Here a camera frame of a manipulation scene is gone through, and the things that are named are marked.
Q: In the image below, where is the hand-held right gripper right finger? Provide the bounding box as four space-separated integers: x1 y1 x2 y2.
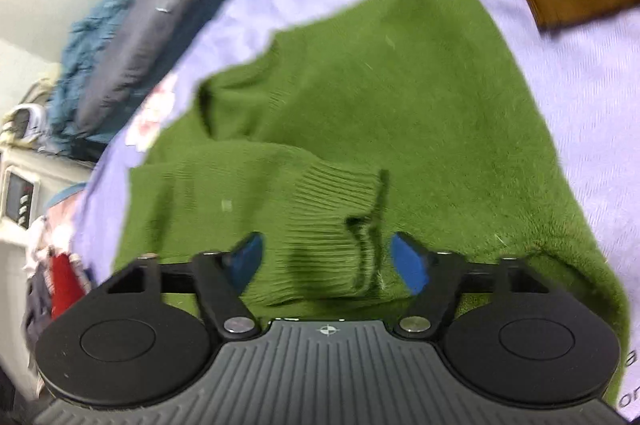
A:
390 232 552 343

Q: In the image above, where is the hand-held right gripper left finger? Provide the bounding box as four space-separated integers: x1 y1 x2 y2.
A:
102 232 264 339

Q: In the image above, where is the green knit sweater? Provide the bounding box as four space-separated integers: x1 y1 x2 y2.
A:
112 0 632 411

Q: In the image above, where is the folded red knit sweater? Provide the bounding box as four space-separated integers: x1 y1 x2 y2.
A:
50 251 85 320

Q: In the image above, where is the pink floral cloth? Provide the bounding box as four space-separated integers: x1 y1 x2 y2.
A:
30 188 93 268

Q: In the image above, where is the grey cloth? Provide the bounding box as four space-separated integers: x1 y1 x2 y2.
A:
21 272 55 338

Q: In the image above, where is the white appliance with display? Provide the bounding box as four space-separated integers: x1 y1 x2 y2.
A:
0 145 97 238

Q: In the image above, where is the grey quilt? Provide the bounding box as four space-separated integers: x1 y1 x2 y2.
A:
75 0 313 142

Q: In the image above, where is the blue crinkled quilt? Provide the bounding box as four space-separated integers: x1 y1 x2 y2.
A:
49 0 175 152

